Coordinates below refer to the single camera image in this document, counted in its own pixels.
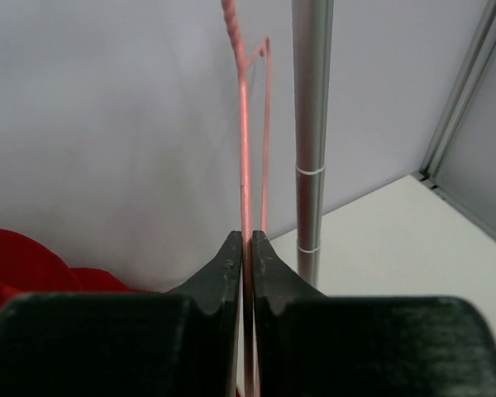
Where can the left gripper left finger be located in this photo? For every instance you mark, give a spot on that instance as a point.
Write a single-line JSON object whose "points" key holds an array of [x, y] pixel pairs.
{"points": [[76, 343]]}

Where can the red hanging garment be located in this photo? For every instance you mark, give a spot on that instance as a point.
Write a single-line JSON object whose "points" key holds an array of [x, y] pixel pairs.
{"points": [[26, 266]]}

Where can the metal clothes rack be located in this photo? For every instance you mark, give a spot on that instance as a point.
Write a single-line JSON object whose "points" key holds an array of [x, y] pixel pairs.
{"points": [[312, 34]]}

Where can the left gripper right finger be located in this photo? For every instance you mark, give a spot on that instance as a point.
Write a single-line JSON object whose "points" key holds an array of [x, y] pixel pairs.
{"points": [[310, 344]]}

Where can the pink hanger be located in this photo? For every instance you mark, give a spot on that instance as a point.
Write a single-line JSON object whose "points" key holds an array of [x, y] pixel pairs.
{"points": [[243, 63]]}

